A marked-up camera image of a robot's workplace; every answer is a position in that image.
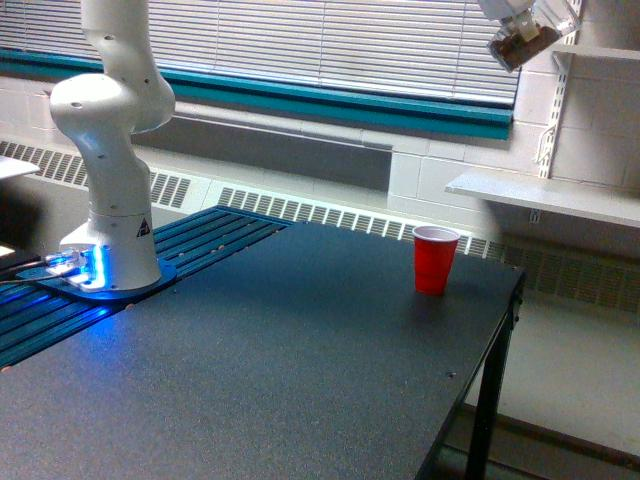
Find white wall shelf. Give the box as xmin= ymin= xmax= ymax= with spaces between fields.
xmin=445 ymin=171 xmax=639 ymax=228
xmin=552 ymin=44 xmax=640 ymax=61

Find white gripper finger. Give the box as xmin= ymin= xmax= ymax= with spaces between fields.
xmin=517 ymin=15 xmax=538 ymax=41

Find white shelf bracket rail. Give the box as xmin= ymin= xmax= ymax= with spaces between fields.
xmin=535 ymin=33 xmax=577 ymax=179

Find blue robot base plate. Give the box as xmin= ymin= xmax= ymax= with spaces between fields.
xmin=35 ymin=260 xmax=177 ymax=304

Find teal window sill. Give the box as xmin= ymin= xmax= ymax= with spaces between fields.
xmin=0 ymin=47 xmax=515 ymax=141

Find white window blinds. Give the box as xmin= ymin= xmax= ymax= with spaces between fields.
xmin=0 ymin=0 xmax=521 ymax=105

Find clear plastic cup with contents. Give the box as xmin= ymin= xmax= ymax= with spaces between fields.
xmin=479 ymin=0 xmax=579 ymax=73

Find blue slotted mounting rails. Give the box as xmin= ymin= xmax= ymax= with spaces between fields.
xmin=1 ymin=207 xmax=292 ymax=367

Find white tabletop at left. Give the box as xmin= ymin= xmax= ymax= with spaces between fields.
xmin=0 ymin=156 xmax=40 ymax=180

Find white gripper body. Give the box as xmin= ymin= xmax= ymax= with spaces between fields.
xmin=478 ymin=0 xmax=533 ymax=21

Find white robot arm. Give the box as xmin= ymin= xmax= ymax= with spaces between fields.
xmin=48 ymin=1 xmax=175 ymax=296

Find upper white wall shelf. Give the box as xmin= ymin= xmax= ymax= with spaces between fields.
xmin=552 ymin=44 xmax=640 ymax=61

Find black table leg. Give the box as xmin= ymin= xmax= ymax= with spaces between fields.
xmin=464 ymin=280 xmax=525 ymax=479

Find lower white wall shelf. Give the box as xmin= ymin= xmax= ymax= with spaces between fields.
xmin=445 ymin=171 xmax=639 ymax=228

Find baseboard radiator grille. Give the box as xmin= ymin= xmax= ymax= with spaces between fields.
xmin=1 ymin=140 xmax=639 ymax=314

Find red plastic cup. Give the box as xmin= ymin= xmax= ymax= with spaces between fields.
xmin=412 ymin=225 xmax=460 ymax=296

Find black cables at base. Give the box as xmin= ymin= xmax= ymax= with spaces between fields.
xmin=0 ymin=254 xmax=81 ymax=287

